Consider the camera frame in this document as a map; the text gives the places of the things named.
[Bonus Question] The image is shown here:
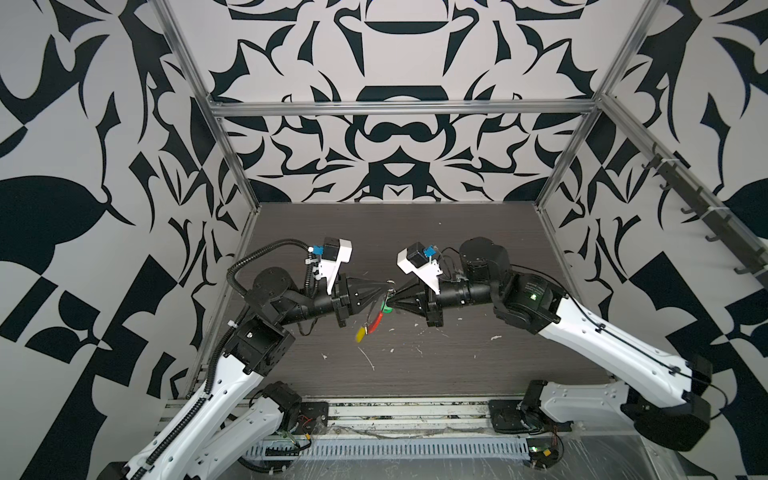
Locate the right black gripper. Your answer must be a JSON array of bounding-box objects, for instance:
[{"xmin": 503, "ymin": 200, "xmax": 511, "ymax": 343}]
[{"xmin": 388, "ymin": 274, "xmax": 503, "ymax": 328}]

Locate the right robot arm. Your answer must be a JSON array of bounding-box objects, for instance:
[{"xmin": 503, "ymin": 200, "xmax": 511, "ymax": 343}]
[{"xmin": 387, "ymin": 237, "xmax": 712, "ymax": 452}]

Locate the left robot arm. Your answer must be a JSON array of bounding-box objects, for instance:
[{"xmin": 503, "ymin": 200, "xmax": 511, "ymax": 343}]
[{"xmin": 99, "ymin": 267, "xmax": 391, "ymax": 479}]

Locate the small circuit board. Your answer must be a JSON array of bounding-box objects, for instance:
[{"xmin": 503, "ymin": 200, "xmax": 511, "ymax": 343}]
[{"xmin": 524, "ymin": 435, "xmax": 565, "ymax": 470}]

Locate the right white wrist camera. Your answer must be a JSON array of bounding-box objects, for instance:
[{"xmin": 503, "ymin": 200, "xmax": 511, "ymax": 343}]
[{"xmin": 397, "ymin": 242, "xmax": 443, "ymax": 294}]

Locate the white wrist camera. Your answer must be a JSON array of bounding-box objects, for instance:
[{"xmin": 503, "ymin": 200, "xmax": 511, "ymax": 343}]
[
  {"xmin": 305, "ymin": 237, "xmax": 353, "ymax": 295},
  {"xmin": 397, "ymin": 242, "xmax": 443, "ymax": 294}
]

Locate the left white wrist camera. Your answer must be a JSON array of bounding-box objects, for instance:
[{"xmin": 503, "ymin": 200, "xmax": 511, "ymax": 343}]
[{"xmin": 305, "ymin": 237, "xmax": 353, "ymax": 295}]

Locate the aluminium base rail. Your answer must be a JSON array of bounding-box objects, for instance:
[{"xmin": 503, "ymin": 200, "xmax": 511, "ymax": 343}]
[{"xmin": 153, "ymin": 395, "xmax": 661, "ymax": 439}]

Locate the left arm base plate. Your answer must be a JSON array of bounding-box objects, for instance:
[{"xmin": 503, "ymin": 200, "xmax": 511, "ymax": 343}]
[{"xmin": 289, "ymin": 401, "xmax": 330, "ymax": 436}]

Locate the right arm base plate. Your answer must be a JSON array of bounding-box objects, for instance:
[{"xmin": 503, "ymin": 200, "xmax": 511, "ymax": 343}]
[{"xmin": 488, "ymin": 399, "xmax": 572, "ymax": 435}]

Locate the white slotted cable duct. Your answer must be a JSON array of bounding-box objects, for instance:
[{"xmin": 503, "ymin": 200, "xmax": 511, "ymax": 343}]
[{"xmin": 244, "ymin": 437, "xmax": 529, "ymax": 461}]

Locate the black wall hook rack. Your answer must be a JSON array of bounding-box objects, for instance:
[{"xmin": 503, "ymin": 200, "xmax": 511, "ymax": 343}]
[{"xmin": 640, "ymin": 143, "xmax": 767, "ymax": 289}]

